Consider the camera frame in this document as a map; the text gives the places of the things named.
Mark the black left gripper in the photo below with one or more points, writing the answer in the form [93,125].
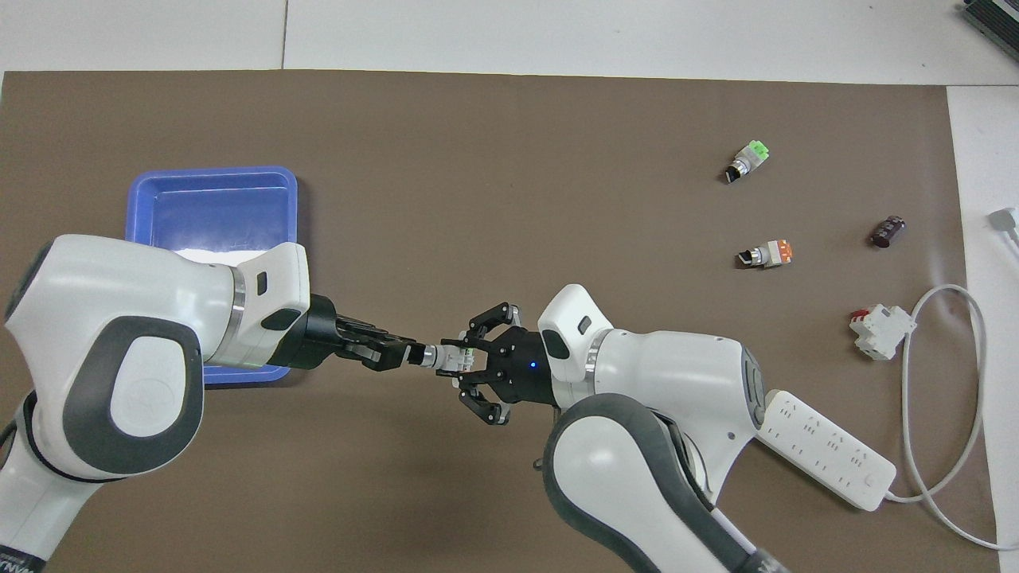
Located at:
[318,342]

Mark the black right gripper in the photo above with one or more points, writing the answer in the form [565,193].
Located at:
[521,366]

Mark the green selector switch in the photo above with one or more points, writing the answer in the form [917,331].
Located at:
[446,358]
[750,159]

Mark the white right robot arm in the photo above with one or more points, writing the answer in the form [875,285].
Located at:
[677,382]

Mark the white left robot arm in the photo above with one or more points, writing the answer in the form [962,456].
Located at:
[119,334]

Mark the brown table mat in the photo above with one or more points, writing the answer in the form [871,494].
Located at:
[478,199]

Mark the blue plastic tray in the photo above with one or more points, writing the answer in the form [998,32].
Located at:
[211,211]

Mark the white power strip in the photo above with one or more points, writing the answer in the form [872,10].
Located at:
[824,447]

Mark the white red circuit breaker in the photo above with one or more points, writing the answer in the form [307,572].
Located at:
[882,332]

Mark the dark brown terminal block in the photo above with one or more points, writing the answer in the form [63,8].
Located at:
[888,231]

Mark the grey metal device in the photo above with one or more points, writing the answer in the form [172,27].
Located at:
[995,24]

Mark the orange selector switch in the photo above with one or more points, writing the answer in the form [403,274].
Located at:
[768,255]

